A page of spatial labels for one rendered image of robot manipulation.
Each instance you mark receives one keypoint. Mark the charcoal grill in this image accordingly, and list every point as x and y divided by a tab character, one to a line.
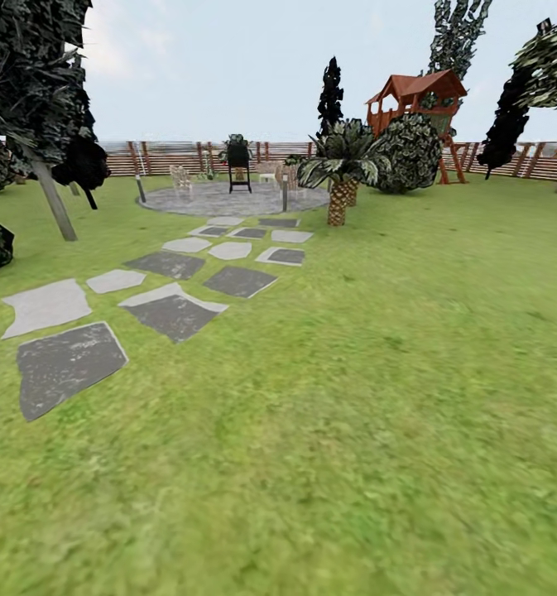
238	156

